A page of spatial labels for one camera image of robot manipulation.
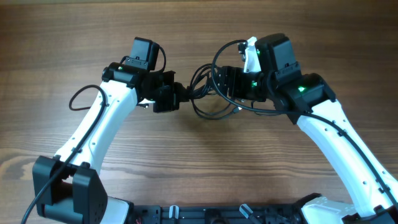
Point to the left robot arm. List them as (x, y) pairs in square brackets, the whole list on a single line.
[(67, 186)]

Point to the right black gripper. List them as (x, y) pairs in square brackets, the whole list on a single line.
[(236, 84)]

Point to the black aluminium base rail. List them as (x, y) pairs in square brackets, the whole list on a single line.
[(266, 214)]

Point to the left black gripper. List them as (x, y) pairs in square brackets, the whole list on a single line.
[(171, 102)]

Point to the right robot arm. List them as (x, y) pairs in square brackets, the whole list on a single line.
[(271, 72)]

